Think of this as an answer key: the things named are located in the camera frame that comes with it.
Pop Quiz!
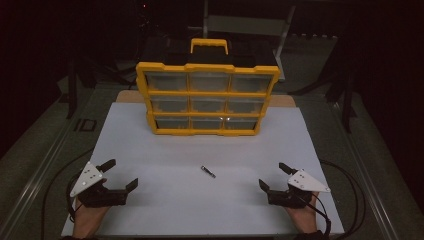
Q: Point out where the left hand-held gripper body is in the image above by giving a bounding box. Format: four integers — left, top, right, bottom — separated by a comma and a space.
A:
69, 161, 130, 209

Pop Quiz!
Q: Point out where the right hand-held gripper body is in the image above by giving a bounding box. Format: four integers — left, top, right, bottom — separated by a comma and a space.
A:
267, 168, 332, 210

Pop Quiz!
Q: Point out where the clear plastic drawer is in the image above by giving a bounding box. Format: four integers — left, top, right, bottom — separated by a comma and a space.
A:
190, 96, 229, 114

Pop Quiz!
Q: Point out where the yellow and black drawer organizer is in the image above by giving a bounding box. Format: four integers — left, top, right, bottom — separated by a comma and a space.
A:
135, 37, 282, 137

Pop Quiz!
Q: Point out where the person's right hand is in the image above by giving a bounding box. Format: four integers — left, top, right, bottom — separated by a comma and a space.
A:
284, 191, 320, 235

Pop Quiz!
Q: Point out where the person's left hand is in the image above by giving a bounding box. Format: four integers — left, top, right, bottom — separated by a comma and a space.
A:
72, 196, 111, 239

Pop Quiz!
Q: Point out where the white board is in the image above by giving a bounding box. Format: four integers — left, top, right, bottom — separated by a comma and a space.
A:
61, 101, 345, 238

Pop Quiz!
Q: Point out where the black stand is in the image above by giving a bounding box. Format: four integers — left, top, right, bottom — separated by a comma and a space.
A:
65, 54, 81, 120
328, 63, 358, 135

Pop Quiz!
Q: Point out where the grey metal stand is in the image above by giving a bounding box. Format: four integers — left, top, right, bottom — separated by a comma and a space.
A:
202, 0, 297, 83

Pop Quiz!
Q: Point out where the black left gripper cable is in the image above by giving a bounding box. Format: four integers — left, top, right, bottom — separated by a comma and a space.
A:
65, 171, 84, 224

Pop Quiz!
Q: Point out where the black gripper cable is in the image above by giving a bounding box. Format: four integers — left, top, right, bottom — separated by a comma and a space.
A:
65, 171, 84, 224
296, 191, 333, 238

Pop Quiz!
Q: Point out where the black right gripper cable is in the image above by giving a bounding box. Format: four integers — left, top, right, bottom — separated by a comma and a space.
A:
296, 191, 333, 238

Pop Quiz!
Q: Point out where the black floor cable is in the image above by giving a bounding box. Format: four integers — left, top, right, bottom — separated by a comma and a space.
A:
319, 159, 367, 240

